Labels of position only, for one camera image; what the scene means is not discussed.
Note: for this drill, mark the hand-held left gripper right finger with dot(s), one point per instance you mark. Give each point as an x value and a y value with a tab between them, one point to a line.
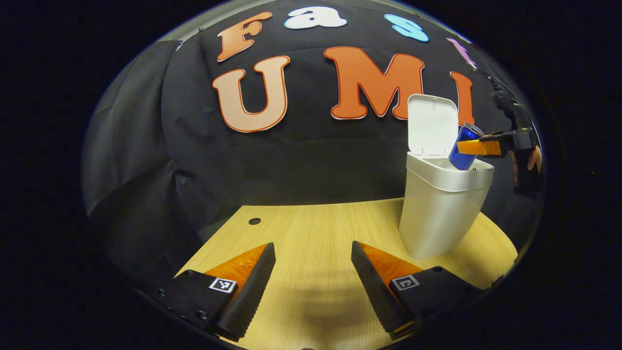
376	291

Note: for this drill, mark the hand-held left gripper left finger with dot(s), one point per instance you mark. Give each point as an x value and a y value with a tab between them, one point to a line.
250	296

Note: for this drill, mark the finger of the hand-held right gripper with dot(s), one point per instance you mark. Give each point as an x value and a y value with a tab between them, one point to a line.
478	147

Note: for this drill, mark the blue pop can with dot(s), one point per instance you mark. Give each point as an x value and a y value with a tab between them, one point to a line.
461	161

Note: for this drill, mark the white desktop garbage bin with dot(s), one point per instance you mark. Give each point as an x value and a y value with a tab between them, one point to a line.
437	214

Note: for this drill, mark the wooden desktop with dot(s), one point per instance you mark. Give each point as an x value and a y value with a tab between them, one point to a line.
316	233

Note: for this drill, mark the black backdrop cloth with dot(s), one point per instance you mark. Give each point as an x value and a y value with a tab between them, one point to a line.
146	146

